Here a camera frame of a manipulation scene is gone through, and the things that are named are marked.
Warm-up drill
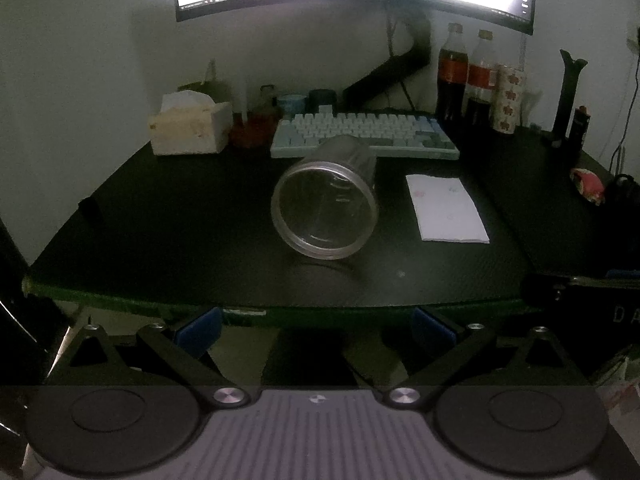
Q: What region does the red ashtray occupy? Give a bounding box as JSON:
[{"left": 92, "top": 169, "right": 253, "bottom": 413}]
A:
[{"left": 230, "top": 112, "right": 278, "bottom": 148}]

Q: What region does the black round object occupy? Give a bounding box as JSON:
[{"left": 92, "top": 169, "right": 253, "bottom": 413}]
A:
[{"left": 602, "top": 174, "right": 640, "bottom": 213}]

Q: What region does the black upright stand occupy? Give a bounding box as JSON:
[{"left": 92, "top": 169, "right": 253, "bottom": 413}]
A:
[{"left": 545, "top": 49, "right": 588, "bottom": 148}]

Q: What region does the cream tissue box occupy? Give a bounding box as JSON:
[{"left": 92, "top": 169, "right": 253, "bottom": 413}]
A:
[{"left": 147, "top": 91, "right": 235, "bottom": 157}]

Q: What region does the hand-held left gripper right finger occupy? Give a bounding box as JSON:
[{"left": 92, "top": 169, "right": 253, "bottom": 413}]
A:
[{"left": 380, "top": 306, "right": 593, "bottom": 408}]

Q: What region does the red snack packet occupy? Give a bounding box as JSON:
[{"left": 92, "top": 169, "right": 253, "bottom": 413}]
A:
[{"left": 570, "top": 167, "right": 607, "bottom": 206}]

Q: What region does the dark round jar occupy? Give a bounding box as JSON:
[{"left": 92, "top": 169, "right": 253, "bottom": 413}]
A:
[{"left": 308, "top": 89, "right": 341, "bottom": 111}]

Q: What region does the light blue keyboard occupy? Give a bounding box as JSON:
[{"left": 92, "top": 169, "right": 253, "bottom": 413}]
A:
[{"left": 270, "top": 105, "right": 461, "bottom": 161}]

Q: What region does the pale blue jar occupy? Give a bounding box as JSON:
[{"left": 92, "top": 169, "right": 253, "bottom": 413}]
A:
[{"left": 277, "top": 94, "right": 307, "bottom": 117}]

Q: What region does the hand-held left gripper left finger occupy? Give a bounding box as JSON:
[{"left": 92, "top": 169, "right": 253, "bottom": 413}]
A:
[{"left": 47, "top": 306, "right": 252, "bottom": 408}]

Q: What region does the patterned white can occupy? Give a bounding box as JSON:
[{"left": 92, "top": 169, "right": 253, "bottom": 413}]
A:
[{"left": 492, "top": 64, "right": 528, "bottom": 134}]

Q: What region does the clear glass jar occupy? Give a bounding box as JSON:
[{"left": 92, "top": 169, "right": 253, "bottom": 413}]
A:
[{"left": 270, "top": 135, "right": 379, "bottom": 261}]

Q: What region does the white paper tissue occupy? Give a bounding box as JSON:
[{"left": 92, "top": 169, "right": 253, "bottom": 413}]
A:
[{"left": 405, "top": 174, "right": 491, "bottom": 244}]

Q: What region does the black lighter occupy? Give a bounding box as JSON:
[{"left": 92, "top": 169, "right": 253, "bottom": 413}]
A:
[{"left": 570, "top": 106, "right": 591, "bottom": 153}]

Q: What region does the black cable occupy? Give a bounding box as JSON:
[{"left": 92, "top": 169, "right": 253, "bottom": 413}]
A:
[{"left": 609, "top": 30, "right": 640, "bottom": 176}]

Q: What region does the black monitor stand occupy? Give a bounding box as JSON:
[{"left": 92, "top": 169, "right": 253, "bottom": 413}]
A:
[{"left": 342, "top": 10, "right": 433, "bottom": 111}]

